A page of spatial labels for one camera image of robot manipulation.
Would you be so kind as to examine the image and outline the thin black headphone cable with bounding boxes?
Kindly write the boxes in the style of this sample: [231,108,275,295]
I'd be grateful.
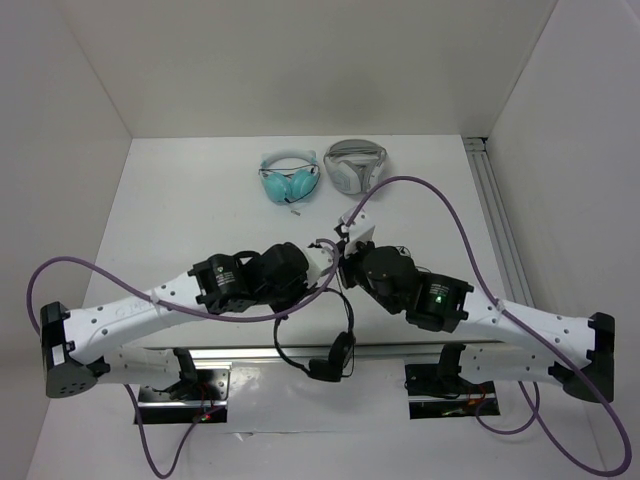
[332,239,416,381]

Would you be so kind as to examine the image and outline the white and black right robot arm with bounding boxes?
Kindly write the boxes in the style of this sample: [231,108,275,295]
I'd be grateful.
[339,242,615,403]

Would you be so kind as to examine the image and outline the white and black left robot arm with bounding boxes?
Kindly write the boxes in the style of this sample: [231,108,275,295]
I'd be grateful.
[29,243,325,399]

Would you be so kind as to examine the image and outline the teal cat-ear headphones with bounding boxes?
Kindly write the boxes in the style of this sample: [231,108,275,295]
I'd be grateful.
[258,149,321,204]

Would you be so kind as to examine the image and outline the white grey gaming headset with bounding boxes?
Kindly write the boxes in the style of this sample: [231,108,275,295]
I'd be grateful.
[323,139,388,195]

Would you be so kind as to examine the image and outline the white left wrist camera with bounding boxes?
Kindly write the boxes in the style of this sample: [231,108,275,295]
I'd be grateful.
[302,239,341,287]

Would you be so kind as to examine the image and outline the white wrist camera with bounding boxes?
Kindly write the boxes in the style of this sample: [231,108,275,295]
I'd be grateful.
[302,239,341,287]
[334,207,375,258]

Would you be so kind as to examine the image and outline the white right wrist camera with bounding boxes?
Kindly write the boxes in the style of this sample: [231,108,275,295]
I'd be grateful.
[334,207,375,258]

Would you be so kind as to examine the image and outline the aluminium front rail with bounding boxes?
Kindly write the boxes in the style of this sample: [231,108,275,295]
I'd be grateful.
[139,340,506,364]

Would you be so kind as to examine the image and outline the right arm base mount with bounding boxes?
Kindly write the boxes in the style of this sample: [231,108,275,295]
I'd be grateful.
[403,343,500,420]

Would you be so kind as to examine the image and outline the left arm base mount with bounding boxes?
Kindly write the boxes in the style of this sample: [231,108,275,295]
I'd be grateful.
[137,348,231,425]

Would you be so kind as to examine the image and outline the aluminium side rail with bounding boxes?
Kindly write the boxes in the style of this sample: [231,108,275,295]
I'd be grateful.
[462,137,534,307]

